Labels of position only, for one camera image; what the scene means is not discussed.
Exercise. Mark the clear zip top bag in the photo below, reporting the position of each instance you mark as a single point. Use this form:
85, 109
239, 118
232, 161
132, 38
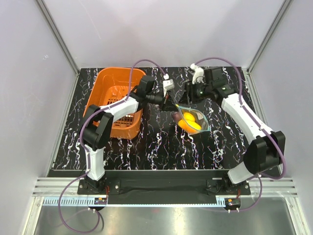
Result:
200, 118

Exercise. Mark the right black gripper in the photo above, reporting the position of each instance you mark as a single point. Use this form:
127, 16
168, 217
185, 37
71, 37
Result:
189, 96

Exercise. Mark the orange carrot piece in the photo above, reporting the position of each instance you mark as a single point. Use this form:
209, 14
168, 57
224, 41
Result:
189, 126

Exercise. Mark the right connector box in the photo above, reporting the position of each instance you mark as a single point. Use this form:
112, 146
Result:
232, 203

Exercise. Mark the aluminium frame rail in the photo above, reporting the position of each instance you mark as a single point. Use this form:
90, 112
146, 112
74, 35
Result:
266, 187

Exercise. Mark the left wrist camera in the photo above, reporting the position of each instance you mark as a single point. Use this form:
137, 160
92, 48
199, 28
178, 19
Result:
146, 85

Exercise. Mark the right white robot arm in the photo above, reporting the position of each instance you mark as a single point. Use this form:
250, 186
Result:
266, 147

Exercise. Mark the connector box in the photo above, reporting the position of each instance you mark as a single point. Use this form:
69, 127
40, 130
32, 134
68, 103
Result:
101, 200
232, 203

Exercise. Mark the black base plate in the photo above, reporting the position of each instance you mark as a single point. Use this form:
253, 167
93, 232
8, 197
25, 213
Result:
213, 182

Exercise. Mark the yellow lemon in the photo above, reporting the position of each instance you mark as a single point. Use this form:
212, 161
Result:
188, 116

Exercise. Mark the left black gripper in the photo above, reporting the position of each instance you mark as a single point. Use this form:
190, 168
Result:
168, 105

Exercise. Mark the left connector box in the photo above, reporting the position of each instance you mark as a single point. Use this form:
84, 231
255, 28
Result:
101, 200

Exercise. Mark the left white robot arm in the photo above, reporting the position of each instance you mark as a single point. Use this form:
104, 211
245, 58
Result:
98, 122

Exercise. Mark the dark red plum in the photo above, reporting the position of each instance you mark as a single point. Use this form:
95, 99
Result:
176, 116

